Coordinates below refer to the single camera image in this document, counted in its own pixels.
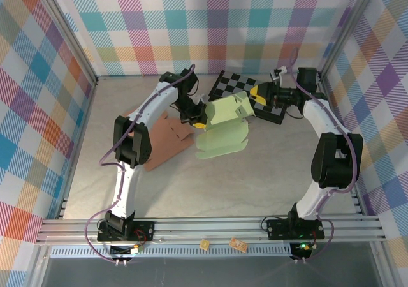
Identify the aluminium frame corner post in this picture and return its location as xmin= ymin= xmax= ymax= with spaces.
xmin=30 ymin=0 xmax=98 ymax=87
xmin=318 ymin=0 xmax=383 ymax=77

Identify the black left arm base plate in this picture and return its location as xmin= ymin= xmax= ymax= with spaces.
xmin=96 ymin=219 xmax=156 ymax=244

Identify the orange paper box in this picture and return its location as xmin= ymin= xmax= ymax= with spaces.
xmin=122 ymin=110 xmax=194 ymax=172

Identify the aluminium frame cross rail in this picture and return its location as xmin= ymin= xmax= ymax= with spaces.
xmin=34 ymin=215 xmax=388 ymax=246

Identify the black grey chessboard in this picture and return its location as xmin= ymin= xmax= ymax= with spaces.
xmin=207 ymin=70 xmax=288 ymax=126

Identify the light green paper box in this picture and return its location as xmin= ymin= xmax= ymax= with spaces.
xmin=194 ymin=91 xmax=256 ymax=161

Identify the small orange printed card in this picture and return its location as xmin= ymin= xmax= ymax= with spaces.
xmin=228 ymin=237 xmax=248 ymax=254

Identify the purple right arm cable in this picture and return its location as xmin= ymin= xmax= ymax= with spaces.
xmin=288 ymin=47 xmax=357 ymax=264

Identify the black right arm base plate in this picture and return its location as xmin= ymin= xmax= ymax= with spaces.
xmin=266 ymin=218 xmax=326 ymax=240

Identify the aluminium frame side rail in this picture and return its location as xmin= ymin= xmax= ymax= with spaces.
xmin=55 ymin=75 xmax=99 ymax=221
xmin=317 ymin=73 xmax=367 ymax=217

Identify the black connector board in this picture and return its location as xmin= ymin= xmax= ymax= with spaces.
xmin=110 ymin=244 xmax=143 ymax=258
xmin=290 ymin=242 xmax=312 ymax=260

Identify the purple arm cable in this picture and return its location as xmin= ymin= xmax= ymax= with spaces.
xmin=83 ymin=64 xmax=196 ymax=264
xmin=288 ymin=47 xmax=357 ymax=264

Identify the slotted grey cable duct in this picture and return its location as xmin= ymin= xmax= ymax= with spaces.
xmin=50 ymin=244 xmax=293 ymax=258

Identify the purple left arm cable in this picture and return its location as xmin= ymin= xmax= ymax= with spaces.
xmin=83 ymin=64 xmax=196 ymax=264

